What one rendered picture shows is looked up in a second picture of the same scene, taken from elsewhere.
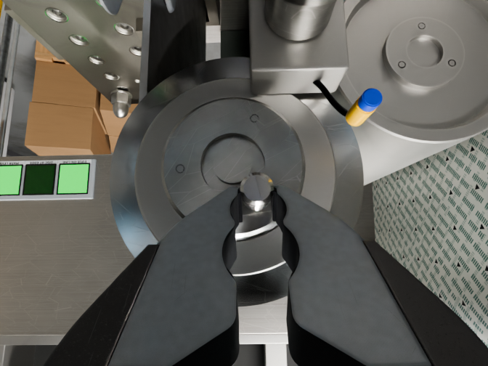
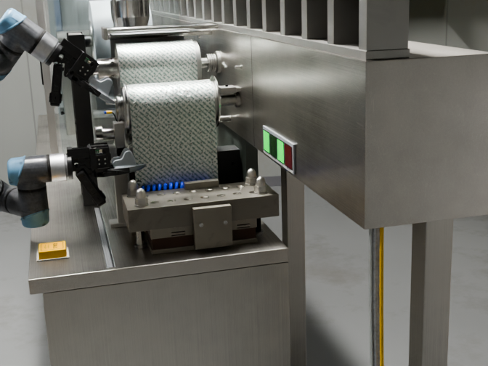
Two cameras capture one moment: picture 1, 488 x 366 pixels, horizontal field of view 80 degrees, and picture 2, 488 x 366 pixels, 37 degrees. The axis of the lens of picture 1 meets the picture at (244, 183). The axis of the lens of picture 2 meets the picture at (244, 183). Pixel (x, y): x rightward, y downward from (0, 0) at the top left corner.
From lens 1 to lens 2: 209 cm
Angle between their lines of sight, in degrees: 76
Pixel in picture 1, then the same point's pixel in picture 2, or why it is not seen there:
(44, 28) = (197, 201)
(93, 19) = (188, 194)
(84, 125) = not seen: outside the picture
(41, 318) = (271, 51)
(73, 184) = (266, 136)
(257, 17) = (114, 133)
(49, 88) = not seen: outside the picture
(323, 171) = not seen: hidden behind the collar
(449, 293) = (149, 67)
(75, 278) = (265, 74)
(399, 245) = (176, 78)
